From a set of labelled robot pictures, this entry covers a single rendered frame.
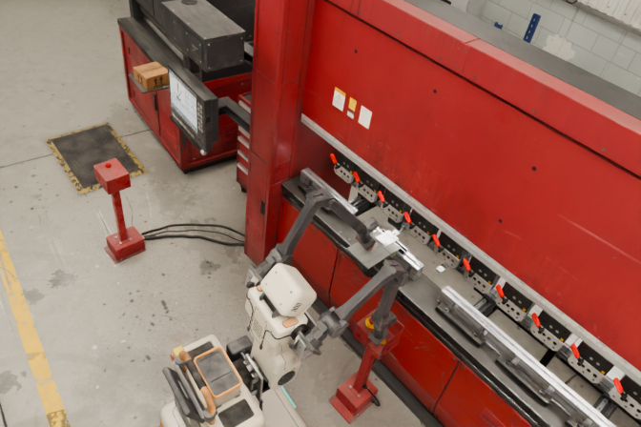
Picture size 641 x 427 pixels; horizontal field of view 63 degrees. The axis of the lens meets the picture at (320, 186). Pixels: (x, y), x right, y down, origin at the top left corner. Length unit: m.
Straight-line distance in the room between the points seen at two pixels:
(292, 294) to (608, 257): 1.28
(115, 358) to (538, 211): 2.71
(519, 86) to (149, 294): 2.89
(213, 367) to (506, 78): 1.82
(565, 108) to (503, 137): 0.31
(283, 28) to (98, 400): 2.45
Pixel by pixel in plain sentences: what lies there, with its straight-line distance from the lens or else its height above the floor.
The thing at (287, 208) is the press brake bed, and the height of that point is 0.71.
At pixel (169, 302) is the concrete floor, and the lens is 3.99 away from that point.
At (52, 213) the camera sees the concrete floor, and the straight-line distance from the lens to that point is 4.78.
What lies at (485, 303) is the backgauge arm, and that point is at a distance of 3.24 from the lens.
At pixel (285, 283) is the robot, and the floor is 1.37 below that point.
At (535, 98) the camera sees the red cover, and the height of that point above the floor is 2.23.
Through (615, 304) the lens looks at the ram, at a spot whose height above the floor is 1.61.
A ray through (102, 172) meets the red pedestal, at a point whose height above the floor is 0.80.
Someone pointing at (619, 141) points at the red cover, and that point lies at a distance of 2.14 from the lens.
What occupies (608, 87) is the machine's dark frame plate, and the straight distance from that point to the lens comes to 2.35.
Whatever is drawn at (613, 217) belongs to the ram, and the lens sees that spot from 2.28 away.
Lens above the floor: 3.19
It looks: 40 degrees down
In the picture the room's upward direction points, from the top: 9 degrees clockwise
